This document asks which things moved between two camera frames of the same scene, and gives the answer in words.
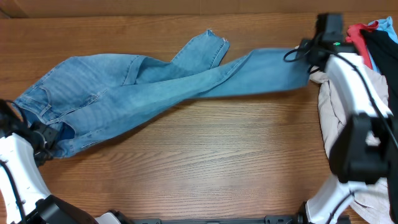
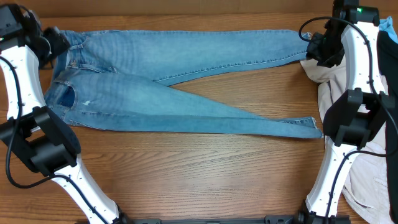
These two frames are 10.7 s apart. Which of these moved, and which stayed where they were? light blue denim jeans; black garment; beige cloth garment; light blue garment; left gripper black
Moved: left gripper black; light blue denim jeans
Stayed: beige cloth garment; black garment; light blue garment
